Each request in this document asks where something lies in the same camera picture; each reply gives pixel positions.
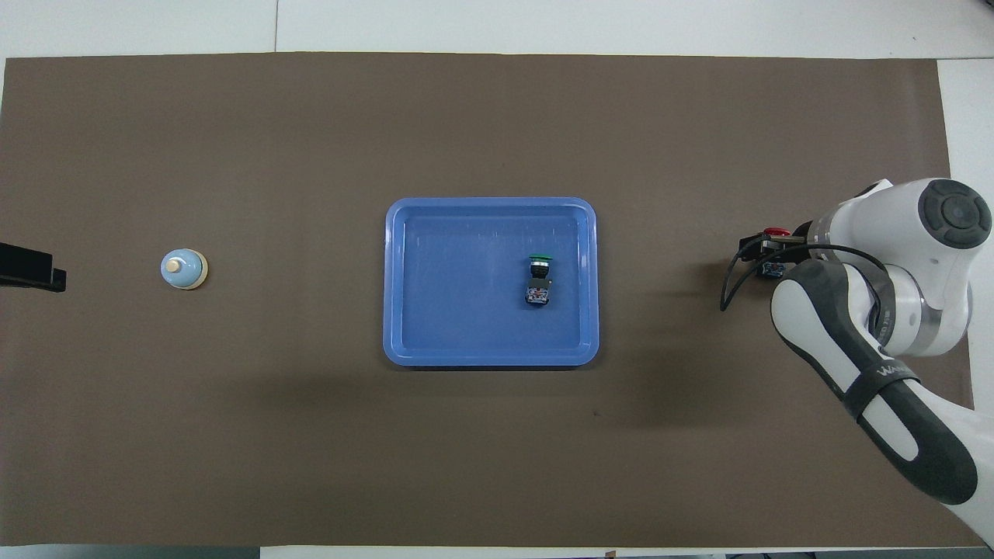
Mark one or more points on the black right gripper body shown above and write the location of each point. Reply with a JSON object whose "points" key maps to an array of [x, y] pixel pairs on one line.
{"points": [[749, 248]]}

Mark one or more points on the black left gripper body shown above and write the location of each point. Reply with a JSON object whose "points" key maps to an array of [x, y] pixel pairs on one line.
{"points": [[23, 268]]}

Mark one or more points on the red push button switch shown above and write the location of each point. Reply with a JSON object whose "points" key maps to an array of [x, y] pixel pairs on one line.
{"points": [[771, 270]]}

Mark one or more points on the green push button switch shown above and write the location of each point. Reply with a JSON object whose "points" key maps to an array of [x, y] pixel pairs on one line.
{"points": [[538, 293]]}

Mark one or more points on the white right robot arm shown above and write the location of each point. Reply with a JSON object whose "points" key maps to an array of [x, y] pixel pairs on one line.
{"points": [[893, 225]]}

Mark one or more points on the blue plastic tray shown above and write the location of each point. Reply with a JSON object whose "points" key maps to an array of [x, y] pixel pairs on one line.
{"points": [[466, 310]]}

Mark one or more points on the brown table mat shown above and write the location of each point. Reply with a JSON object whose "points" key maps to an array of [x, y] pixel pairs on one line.
{"points": [[311, 435]]}

